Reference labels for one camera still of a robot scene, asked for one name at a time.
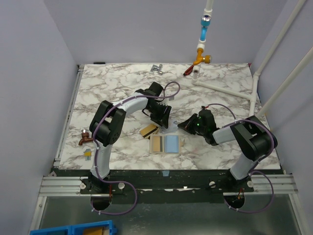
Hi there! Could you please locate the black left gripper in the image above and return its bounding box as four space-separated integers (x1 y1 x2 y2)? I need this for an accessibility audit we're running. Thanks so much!
146 103 171 128

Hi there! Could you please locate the silver VIP card stack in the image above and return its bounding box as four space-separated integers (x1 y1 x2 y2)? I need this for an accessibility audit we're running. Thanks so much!
160 127 178 134

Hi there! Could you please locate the single silver card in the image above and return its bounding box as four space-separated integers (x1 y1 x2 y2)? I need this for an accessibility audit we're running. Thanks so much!
170 120 178 131

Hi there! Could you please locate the gold card stack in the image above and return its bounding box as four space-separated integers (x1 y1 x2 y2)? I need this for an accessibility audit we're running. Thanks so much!
140 124 159 139

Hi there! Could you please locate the single gold card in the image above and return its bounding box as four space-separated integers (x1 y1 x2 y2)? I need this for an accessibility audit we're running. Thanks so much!
151 136 164 153

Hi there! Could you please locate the beige card holder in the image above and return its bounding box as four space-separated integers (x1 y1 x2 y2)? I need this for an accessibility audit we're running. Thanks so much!
150 135 184 154

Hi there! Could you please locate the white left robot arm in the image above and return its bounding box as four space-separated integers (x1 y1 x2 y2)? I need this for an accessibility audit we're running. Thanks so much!
89 82 171 193

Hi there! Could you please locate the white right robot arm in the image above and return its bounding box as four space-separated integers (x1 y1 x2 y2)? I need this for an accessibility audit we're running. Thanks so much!
178 109 278 192

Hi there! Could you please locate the silver metal clamp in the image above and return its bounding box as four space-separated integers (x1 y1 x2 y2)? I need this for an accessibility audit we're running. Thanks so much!
150 64 163 75

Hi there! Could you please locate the brass faucet tap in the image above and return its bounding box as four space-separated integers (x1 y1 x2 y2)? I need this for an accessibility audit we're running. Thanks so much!
193 48 212 66

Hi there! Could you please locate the brown faucet on table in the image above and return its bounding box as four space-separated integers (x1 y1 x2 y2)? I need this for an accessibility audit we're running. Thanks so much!
78 129 93 146

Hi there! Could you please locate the hex key set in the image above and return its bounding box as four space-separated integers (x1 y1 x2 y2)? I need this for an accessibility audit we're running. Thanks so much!
84 148 92 161

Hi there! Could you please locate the blue pipe valve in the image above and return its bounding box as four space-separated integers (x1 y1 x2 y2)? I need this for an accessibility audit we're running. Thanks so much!
200 15 211 41

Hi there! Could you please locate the blue plastic bin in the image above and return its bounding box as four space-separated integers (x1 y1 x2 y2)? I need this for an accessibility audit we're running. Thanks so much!
29 220 118 235

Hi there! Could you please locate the red handled tool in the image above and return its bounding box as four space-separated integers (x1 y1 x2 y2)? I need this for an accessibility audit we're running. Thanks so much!
183 65 194 76

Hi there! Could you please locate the white PVC pipe frame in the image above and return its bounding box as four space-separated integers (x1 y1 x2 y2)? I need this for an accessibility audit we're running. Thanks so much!
191 0 313 117

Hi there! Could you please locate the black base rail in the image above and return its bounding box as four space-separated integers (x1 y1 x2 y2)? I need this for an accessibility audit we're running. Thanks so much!
80 170 254 204

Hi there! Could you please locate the aluminium extrusion frame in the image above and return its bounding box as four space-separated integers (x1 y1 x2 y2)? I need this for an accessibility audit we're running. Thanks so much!
29 65 84 231

